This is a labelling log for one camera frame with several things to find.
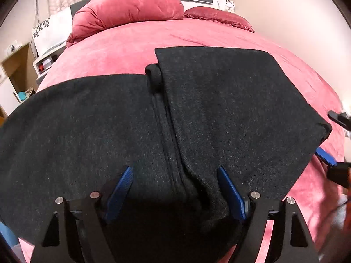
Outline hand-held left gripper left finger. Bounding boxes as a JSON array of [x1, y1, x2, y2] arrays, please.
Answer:
[[31, 167, 134, 263]]

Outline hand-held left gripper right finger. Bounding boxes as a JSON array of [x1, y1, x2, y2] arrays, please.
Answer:
[[217, 167, 319, 263]]

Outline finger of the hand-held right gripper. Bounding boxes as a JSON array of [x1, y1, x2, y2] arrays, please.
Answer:
[[315, 147, 351, 189], [328, 111, 351, 129]]

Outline black pants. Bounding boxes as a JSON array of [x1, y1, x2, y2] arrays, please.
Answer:
[[0, 46, 333, 263]]

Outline pink bed cover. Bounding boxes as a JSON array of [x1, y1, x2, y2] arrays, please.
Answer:
[[18, 18, 348, 263]]

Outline flat pink pillow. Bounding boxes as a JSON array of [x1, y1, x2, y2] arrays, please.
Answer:
[[184, 6, 255, 33]]

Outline wooden cabinet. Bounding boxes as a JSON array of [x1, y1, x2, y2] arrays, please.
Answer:
[[0, 42, 39, 118]]

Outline white floral headboard panel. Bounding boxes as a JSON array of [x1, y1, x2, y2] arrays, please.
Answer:
[[182, 0, 236, 13]]

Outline white floral nightstand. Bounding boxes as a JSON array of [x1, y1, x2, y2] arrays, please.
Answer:
[[31, 8, 72, 80]]

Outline puffy pink pillow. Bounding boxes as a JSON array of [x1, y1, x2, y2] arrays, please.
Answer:
[[66, 0, 185, 47]]

